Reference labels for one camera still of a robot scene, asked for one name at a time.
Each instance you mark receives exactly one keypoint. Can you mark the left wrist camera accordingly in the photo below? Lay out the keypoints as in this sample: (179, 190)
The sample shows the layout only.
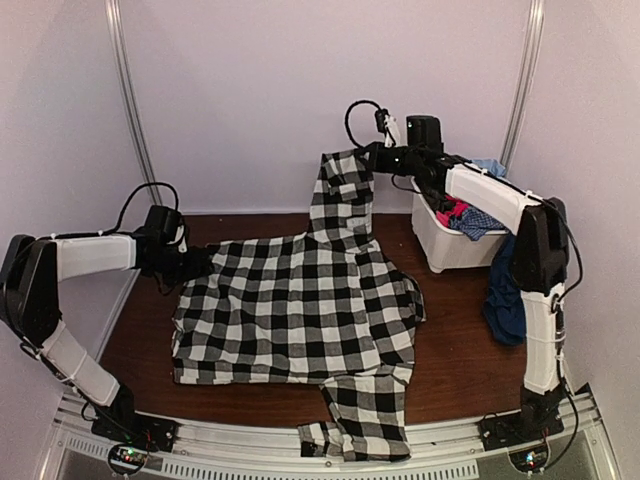
(181, 239)

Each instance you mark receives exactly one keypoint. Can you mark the red pink garment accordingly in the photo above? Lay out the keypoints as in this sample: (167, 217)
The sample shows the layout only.
(454, 213)

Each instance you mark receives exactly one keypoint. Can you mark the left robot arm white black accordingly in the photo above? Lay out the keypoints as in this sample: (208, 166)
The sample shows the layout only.
(34, 278)

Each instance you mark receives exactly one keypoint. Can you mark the left aluminium corner post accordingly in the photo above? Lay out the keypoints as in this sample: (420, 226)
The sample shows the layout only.
(116, 31)

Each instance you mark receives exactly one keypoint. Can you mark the navy blue garment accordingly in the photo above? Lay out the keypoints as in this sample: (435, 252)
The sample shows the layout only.
(503, 307)

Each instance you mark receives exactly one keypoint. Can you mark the aluminium corner post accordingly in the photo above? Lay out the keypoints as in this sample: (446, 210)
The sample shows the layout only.
(530, 54)
(116, 31)

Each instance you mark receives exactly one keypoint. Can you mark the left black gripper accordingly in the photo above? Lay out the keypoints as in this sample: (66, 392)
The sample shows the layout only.
(198, 266)

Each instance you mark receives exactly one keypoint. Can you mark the aluminium front rail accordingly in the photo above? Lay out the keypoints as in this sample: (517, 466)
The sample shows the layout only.
(441, 450)

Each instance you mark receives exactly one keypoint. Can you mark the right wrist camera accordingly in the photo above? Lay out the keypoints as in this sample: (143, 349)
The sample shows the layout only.
(387, 125)

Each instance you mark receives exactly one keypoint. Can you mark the dark grey garment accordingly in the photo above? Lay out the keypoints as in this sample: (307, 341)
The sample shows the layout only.
(436, 200)

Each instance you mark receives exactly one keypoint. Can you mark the right aluminium corner post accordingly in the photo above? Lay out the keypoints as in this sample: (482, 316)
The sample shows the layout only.
(530, 54)

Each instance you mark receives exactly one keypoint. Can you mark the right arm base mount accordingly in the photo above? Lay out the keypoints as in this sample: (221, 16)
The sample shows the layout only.
(528, 430)

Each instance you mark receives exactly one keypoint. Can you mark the black white plaid shirt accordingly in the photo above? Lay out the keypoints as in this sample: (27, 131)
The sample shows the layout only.
(324, 307)

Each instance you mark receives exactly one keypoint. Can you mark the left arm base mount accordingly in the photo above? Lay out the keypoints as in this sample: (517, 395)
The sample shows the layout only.
(137, 436)

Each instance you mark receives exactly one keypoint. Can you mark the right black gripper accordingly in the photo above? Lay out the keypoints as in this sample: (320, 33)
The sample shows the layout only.
(376, 162)

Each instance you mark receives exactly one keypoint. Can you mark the blue patterned garment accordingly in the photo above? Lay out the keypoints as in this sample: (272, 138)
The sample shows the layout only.
(472, 222)

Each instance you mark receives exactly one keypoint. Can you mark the white plastic laundry bin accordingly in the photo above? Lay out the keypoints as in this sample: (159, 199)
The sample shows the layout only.
(446, 249)

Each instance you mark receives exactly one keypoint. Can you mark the light blue garment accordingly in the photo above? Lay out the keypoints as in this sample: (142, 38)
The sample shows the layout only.
(491, 166)

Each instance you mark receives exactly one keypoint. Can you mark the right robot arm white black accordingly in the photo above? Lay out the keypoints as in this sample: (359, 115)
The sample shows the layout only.
(543, 246)

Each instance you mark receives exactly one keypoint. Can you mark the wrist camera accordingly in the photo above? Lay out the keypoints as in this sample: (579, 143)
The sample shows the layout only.
(387, 125)
(181, 239)

